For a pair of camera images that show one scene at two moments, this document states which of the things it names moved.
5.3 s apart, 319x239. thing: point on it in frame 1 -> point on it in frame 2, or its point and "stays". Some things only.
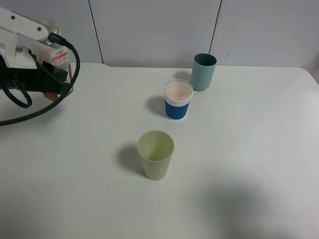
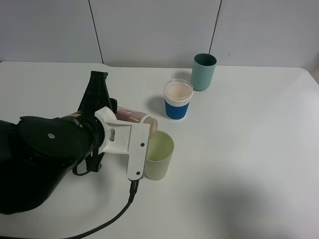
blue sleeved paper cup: x=178 y=93 stays
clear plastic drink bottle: x=58 y=56 -> x=127 y=114
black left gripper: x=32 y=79 -> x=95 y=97
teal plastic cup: x=203 y=67 stays
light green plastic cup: x=156 y=148 stays
